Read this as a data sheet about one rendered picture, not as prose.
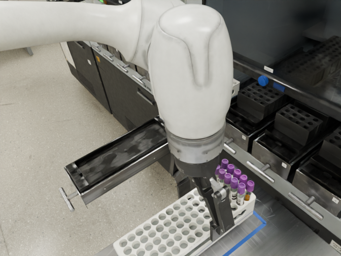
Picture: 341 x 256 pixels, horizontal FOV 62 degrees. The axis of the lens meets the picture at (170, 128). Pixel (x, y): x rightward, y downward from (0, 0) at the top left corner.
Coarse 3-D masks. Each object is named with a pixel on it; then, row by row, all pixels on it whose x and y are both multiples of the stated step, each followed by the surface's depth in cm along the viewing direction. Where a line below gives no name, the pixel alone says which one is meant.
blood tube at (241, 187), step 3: (240, 183) 56; (243, 183) 56; (240, 186) 56; (243, 186) 56; (237, 189) 57; (240, 189) 56; (243, 189) 56; (237, 192) 57; (240, 192) 56; (243, 192) 56; (237, 195) 58; (240, 195) 57; (243, 195) 57; (237, 198) 58; (240, 198) 58; (243, 198) 58; (237, 201) 59; (240, 201) 58; (237, 204) 59; (240, 204) 59; (240, 213) 61
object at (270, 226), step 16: (256, 192) 72; (256, 208) 69; (272, 208) 69; (240, 224) 66; (256, 224) 66; (272, 224) 66; (288, 224) 65; (304, 224) 65; (224, 240) 64; (240, 240) 64; (256, 240) 63; (272, 240) 63; (288, 240) 62; (304, 240) 62; (320, 240) 62
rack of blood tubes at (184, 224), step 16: (192, 192) 62; (176, 208) 61; (192, 208) 60; (240, 208) 58; (144, 224) 58; (160, 224) 58; (176, 224) 57; (192, 224) 58; (208, 224) 56; (128, 240) 57; (144, 240) 57; (160, 240) 56; (176, 240) 56; (192, 240) 56; (208, 240) 60
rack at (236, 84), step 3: (234, 81) 101; (237, 81) 101; (234, 84) 100; (237, 84) 100; (234, 87) 100; (237, 87) 101; (234, 90) 101; (237, 90) 102; (234, 93) 102; (231, 96) 102; (159, 114) 97; (162, 117) 96
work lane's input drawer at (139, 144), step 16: (144, 128) 97; (160, 128) 96; (112, 144) 92; (128, 144) 92; (144, 144) 91; (160, 144) 90; (80, 160) 88; (96, 160) 88; (112, 160) 88; (128, 160) 85; (144, 160) 88; (80, 176) 82; (96, 176) 84; (112, 176) 83; (128, 176) 87; (64, 192) 87; (80, 192) 80; (96, 192) 82
